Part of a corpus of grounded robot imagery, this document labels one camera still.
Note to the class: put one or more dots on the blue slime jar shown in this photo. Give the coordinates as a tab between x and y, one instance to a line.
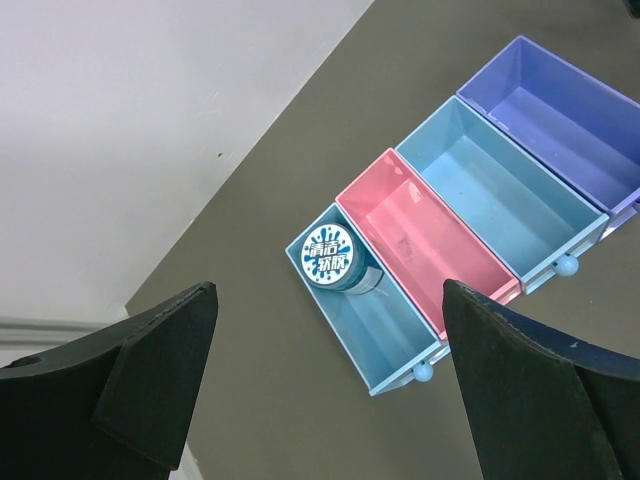
333	258

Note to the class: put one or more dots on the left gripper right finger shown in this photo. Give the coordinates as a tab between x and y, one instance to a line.
541	404

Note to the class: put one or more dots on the purple drawer box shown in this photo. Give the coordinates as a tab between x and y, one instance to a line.
583	130

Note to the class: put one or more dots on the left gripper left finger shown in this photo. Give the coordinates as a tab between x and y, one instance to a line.
114	404

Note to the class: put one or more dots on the pink drawer box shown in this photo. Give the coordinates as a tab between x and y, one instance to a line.
420	240

